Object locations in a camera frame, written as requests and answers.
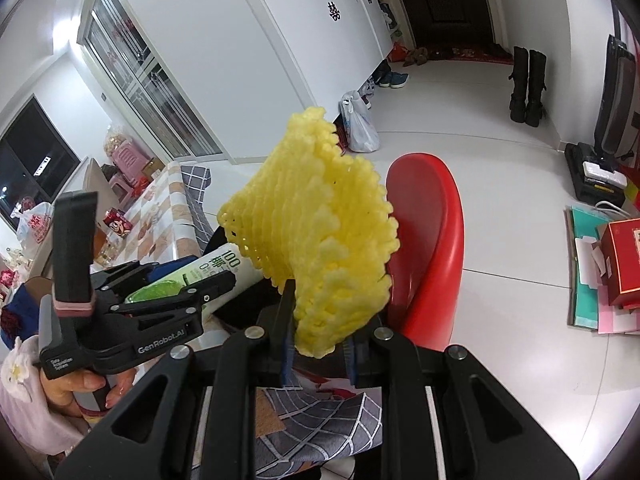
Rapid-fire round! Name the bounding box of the black trash bin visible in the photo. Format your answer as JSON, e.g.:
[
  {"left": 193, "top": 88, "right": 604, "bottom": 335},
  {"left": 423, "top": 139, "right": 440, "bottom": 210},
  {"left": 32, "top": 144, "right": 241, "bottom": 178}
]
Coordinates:
[{"left": 200, "top": 222, "right": 396, "bottom": 378}]

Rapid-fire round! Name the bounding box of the pink plastic stool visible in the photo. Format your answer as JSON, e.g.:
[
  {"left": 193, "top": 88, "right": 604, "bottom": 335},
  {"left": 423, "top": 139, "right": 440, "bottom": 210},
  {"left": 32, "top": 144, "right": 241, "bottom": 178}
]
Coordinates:
[{"left": 111, "top": 142, "right": 148, "bottom": 186}]

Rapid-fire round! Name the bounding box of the white shoe cabinet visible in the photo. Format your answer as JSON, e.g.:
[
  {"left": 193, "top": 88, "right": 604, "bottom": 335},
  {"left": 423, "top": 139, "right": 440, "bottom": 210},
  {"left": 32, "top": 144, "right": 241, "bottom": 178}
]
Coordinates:
[{"left": 250, "top": 0, "right": 401, "bottom": 111}]

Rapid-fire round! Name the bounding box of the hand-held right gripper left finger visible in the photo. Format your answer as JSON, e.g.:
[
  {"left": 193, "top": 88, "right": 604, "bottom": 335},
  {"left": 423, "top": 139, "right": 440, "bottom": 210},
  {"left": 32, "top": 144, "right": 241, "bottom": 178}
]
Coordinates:
[{"left": 54, "top": 280, "right": 301, "bottom": 480}]

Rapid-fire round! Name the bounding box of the white green drink carton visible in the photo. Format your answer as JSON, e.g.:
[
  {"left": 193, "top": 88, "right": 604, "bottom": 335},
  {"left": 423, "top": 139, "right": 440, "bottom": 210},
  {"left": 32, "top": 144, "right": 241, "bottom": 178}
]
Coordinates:
[{"left": 124, "top": 242, "right": 273, "bottom": 311}]

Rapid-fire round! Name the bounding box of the red door mat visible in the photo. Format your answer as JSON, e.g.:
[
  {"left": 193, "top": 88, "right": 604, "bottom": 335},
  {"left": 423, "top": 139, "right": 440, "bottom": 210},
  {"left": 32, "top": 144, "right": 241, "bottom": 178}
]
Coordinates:
[{"left": 430, "top": 45, "right": 516, "bottom": 65}]

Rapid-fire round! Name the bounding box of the dark entrance door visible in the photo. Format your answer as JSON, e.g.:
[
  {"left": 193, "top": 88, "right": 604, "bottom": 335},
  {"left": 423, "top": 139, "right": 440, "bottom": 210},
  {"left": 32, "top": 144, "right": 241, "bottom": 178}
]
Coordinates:
[{"left": 385, "top": 0, "right": 506, "bottom": 51}]

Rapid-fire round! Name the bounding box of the person's left forearm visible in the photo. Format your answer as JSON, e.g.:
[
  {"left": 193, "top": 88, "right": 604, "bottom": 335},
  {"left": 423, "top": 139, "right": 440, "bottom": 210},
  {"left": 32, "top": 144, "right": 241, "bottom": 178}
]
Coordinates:
[{"left": 0, "top": 335, "right": 91, "bottom": 456}]

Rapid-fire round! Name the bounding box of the pink paper sheet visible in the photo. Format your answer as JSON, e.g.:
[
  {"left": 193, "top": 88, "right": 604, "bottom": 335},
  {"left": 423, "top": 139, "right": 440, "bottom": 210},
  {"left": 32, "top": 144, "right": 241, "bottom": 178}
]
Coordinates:
[{"left": 597, "top": 305, "right": 640, "bottom": 335}]

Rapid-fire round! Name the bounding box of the dark window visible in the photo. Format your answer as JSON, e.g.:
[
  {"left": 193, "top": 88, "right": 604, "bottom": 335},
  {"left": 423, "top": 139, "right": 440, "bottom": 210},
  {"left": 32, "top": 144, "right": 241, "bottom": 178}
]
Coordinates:
[{"left": 0, "top": 95, "right": 82, "bottom": 221}]

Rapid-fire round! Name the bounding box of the red cardboard box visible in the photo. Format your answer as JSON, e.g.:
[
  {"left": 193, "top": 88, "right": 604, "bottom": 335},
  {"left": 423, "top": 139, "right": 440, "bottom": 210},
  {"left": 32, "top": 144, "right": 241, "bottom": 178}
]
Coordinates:
[{"left": 599, "top": 218, "right": 640, "bottom": 311}]

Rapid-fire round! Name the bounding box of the white box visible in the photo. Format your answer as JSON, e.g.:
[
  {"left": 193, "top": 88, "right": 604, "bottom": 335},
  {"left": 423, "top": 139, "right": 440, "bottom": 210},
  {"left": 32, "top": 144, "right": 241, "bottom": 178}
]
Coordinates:
[{"left": 584, "top": 160, "right": 627, "bottom": 187}]

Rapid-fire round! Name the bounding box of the blue cloth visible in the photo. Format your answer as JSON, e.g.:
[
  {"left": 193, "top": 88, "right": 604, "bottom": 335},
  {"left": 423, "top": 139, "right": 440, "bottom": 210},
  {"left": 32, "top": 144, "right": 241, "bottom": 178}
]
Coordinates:
[{"left": 0, "top": 280, "right": 51, "bottom": 346}]

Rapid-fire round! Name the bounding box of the sliding glass door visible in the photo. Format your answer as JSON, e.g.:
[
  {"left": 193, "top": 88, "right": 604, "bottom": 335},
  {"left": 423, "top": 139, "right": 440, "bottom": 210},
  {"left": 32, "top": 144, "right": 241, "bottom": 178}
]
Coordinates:
[{"left": 82, "top": 0, "right": 223, "bottom": 161}]

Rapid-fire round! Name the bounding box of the upright vacuum cleaner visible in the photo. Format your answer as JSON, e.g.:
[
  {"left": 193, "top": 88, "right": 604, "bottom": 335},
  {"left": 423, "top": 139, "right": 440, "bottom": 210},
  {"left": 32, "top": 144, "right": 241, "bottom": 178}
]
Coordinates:
[{"left": 565, "top": 34, "right": 640, "bottom": 203}]

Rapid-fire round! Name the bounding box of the yellow foam fruit net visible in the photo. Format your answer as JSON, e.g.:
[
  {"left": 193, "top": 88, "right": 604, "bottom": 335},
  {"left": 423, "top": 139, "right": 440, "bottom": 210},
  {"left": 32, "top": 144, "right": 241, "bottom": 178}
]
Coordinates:
[{"left": 217, "top": 106, "right": 401, "bottom": 360}]

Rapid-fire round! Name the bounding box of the person's left hand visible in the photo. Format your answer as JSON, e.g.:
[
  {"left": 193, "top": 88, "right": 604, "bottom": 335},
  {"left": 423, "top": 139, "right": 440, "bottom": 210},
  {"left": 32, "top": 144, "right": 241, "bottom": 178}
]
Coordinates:
[{"left": 40, "top": 367, "right": 138, "bottom": 418}]

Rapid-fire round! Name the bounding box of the clear snack bag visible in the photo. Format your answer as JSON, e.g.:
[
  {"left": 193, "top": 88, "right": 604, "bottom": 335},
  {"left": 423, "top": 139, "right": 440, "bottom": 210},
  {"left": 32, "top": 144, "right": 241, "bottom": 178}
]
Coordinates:
[{"left": 102, "top": 125, "right": 128, "bottom": 158}]

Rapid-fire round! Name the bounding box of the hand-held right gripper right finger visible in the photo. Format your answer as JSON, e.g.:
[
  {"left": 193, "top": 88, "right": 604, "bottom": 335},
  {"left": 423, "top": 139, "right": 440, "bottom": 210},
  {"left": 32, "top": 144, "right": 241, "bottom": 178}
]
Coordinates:
[{"left": 345, "top": 327, "right": 576, "bottom": 480}]

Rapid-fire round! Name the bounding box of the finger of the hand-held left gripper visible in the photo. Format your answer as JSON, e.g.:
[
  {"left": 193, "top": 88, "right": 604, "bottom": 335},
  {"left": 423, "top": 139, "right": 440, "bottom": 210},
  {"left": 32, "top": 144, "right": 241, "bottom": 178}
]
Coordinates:
[
  {"left": 112, "top": 271, "right": 237, "bottom": 321},
  {"left": 91, "top": 260, "right": 161, "bottom": 293}
]

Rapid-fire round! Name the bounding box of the black boot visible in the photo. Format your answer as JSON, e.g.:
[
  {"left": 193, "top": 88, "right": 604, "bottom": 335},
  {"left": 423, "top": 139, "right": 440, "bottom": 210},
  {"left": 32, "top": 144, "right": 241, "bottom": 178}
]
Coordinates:
[
  {"left": 509, "top": 46, "right": 530, "bottom": 123},
  {"left": 524, "top": 50, "right": 548, "bottom": 127}
]

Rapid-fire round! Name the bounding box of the red cartoon face can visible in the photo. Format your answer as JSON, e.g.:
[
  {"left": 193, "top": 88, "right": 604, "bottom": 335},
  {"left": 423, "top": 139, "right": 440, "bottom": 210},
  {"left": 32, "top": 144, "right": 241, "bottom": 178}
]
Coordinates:
[{"left": 103, "top": 208, "right": 132, "bottom": 237}]

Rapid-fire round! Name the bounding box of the red plastic stool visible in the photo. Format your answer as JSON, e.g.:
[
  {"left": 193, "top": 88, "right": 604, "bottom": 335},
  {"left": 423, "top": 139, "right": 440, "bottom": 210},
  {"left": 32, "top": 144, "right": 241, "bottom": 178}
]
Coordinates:
[{"left": 385, "top": 154, "right": 466, "bottom": 353}]

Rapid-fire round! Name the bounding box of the teal cardboard sheet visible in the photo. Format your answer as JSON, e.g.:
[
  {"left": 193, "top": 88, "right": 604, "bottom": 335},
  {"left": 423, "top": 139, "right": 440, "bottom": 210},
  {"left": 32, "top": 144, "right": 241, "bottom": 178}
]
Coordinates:
[{"left": 566, "top": 204, "right": 616, "bottom": 332}]

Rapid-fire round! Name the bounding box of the white red printed plastic bag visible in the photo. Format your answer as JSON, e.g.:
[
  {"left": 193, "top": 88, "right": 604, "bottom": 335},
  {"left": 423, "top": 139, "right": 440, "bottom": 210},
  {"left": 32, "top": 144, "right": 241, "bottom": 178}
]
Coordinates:
[{"left": 11, "top": 201, "right": 53, "bottom": 256}]

